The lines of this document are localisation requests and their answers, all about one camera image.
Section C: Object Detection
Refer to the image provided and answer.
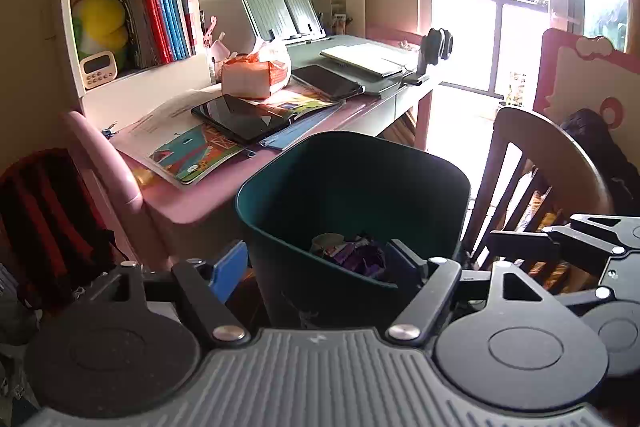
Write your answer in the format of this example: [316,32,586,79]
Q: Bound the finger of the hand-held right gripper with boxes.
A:
[559,287,615,309]
[487,214,640,262]

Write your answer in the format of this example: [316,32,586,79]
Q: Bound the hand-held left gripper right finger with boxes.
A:
[384,238,553,345]

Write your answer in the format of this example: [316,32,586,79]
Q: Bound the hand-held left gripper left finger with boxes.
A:
[107,241,251,348]

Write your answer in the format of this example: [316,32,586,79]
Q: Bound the purple wrapper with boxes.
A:
[325,239,388,280]

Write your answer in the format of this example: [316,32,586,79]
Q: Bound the dark teal trash bin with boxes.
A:
[235,131,472,330]

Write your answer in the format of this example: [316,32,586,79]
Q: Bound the pink desk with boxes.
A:
[62,32,436,268]

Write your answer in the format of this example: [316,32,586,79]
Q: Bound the dark wooden chair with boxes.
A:
[460,107,616,293]

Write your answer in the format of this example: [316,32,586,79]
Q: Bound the open picture book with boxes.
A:
[142,89,346,185]

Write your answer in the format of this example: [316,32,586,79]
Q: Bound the black cloth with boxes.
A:
[560,109,640,218]

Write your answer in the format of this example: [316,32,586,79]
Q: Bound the blue folder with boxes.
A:
[260,107,341,151]

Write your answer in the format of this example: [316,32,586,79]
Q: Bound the large black tablet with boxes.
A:
[191,94,296,145]

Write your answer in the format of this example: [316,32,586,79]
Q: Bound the pink white board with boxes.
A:
[532,28,640,142]

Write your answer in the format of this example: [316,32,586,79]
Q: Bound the red black backpack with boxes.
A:
[0,148,121,313]

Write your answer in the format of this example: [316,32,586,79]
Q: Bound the orange packet in plastic bag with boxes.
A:
[220,38,292,100]

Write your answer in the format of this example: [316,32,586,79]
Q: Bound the white notebook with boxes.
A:
[320,43,408,78]

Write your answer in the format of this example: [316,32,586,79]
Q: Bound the black headphones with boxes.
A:
[402,28,455,85]

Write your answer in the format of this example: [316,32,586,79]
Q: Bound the pink desk ornament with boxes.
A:
[202,16,238,82]

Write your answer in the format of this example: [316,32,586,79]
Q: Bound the grey green desk board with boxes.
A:
[287,34,426,95]

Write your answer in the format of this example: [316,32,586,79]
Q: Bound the glass balcony door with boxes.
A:
[415,0,631,102]

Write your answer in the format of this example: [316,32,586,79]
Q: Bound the white timer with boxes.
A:
[80,50,119,90]

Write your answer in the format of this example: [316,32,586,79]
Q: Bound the small desk organizer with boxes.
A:
[315,0,351,35]

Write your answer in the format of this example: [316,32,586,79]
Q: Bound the grey green book stand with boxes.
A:
[235,0,326,44]

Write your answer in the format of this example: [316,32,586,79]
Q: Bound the yellow green plush toy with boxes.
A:
[71,0,130,68]

